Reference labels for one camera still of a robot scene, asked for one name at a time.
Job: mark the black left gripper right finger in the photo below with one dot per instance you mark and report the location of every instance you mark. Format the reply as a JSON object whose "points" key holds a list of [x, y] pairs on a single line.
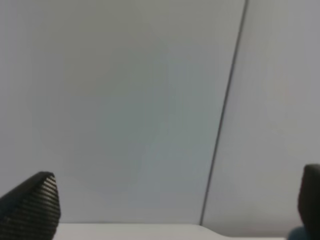
{"points": [[309, 200]]}

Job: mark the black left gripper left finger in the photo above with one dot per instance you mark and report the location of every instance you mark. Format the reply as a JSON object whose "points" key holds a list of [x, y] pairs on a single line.
{"points": [[31, 210]]}

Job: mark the teal plastic cup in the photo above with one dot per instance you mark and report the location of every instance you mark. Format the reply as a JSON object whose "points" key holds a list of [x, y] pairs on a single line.
{"points": [[298, 233]]}

